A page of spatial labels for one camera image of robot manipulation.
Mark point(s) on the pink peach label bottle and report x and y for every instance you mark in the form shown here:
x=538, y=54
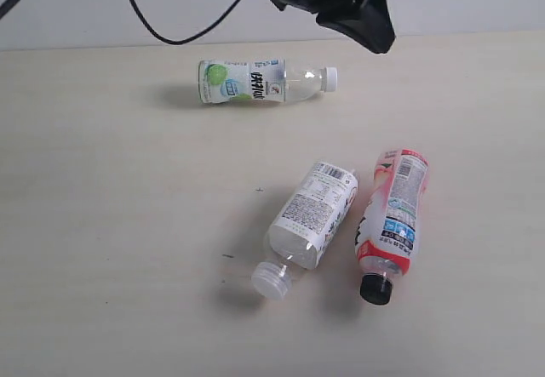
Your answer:
x=387, y=239

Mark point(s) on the white label wide-cap bottle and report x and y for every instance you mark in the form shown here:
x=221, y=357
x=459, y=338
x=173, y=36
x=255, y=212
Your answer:
x=302, y=231

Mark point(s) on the green label clear bottle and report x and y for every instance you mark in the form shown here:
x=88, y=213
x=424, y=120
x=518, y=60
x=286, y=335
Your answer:
x=274, y=80

